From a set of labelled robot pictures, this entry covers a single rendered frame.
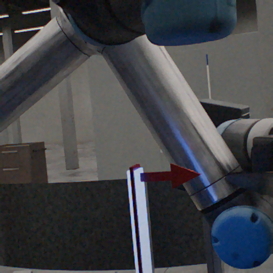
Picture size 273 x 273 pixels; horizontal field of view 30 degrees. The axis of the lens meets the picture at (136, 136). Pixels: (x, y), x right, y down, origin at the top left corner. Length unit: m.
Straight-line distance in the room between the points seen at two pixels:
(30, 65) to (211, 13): 0.50
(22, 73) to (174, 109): 0.31
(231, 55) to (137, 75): 5.87
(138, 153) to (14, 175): 1.74
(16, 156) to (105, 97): 1.46
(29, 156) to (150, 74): 6.49
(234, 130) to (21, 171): 6.49
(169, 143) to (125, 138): 6.22
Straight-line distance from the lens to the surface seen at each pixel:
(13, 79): 0.86
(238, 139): 0.74
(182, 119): 0.64
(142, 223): 0.49
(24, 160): 7.15
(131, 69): 0.65
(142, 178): 0.48
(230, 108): 1.04
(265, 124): 0.71
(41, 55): 0.84
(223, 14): 0.40
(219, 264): 1.04
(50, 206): 2.36
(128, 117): 6.82
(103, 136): 6.98
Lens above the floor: 1.24
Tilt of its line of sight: 3 degrees down
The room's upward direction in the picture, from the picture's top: 5 degrees counter-clockwise
